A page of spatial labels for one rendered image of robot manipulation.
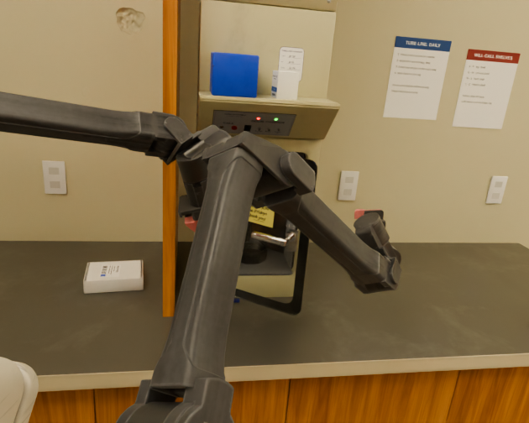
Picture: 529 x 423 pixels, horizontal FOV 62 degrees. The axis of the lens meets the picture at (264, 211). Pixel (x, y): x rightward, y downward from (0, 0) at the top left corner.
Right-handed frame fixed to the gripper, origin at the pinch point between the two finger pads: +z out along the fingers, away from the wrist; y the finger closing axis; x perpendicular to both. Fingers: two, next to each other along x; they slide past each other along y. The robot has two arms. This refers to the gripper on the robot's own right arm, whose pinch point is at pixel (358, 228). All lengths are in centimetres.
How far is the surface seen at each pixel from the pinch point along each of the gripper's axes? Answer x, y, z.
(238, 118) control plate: 29.9, 27.8, 2.5
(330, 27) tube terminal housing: 6.7, 48.2, 10.0
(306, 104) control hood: 14.7, 31.2, -1.2
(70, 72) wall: 79, 38, 51
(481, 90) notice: -64, 31, 56
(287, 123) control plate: 18.0, 26.3, 3.6
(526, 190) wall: -92, -9, 58
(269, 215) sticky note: 23.0, 5.4, -1.9
